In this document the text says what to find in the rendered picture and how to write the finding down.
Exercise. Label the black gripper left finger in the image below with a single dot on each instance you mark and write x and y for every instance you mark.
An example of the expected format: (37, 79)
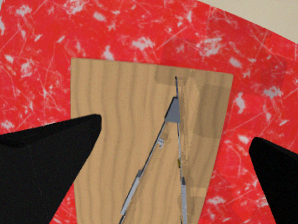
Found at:
(38, 166)

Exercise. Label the wooden board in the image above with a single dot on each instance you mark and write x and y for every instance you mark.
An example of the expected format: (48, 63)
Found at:
(132, 99)

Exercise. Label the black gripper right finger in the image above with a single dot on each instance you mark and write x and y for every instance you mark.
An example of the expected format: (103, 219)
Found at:
(277, 172)

